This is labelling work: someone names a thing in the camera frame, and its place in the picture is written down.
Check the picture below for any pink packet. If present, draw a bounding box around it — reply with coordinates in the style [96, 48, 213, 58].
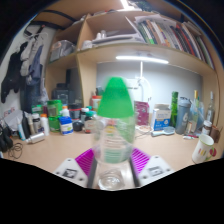
[134, 100, 150, 127]

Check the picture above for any clear glass bottle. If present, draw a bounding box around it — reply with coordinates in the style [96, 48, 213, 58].
[205, 91, 216, 125]

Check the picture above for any wooden shelf unit with books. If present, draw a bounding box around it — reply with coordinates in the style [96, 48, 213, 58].
[31, 0, 219, 111]

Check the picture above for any white jar with red lid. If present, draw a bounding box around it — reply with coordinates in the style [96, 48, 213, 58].
[91, 95, 103, 112]

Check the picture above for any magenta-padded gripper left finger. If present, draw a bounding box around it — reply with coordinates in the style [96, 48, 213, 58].
[53, 148, 99, 189]

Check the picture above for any grey hanging garment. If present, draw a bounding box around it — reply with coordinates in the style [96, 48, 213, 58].
[19, 32, 47, 88]

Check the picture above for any grey shaker bottle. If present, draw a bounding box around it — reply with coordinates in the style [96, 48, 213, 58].
[175, 96, 192, 135]

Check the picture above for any white mug with green rim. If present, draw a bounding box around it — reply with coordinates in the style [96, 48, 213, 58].
[191, 133, 215, 164]

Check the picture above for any white bottle with orange cap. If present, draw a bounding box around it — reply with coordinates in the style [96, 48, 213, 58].
[39, 113, 51, 137]

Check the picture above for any tall green bottle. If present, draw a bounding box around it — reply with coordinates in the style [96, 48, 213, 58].
[170, 91, 180, 128]

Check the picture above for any silver can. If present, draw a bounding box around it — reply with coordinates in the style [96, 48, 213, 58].
[25, 131, 46, 145]

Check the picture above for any brown cup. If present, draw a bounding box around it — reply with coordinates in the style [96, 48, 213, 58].
[209, 125, 223, 144]

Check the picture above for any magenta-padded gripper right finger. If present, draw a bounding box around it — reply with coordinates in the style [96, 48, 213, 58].
[128, 147, 176, 188]

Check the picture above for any green jar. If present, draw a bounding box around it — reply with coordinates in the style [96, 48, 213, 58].
[46, 99, 64, 118]

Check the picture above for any white LED light bar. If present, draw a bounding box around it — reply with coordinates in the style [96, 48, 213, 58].
[115, 54, 170, 65]

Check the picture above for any light blue hairbrush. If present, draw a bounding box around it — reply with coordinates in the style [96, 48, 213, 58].
[151, 126, 176, 138]

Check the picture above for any clear bottle with green cap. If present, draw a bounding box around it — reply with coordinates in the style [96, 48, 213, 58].
[91, 76, 137, 192]

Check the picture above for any white desk lamp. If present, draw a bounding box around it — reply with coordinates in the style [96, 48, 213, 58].
[134, 61, 153, 102]

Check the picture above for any blue and white carton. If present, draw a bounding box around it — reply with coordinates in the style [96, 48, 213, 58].
[151, 103, 172, 132]

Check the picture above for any black hanging jacket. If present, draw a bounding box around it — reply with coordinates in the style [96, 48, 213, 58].
[0, 43, 28, 104]

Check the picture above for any black cable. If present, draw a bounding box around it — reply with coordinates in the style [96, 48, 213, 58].
[6, 142, 25, 161]

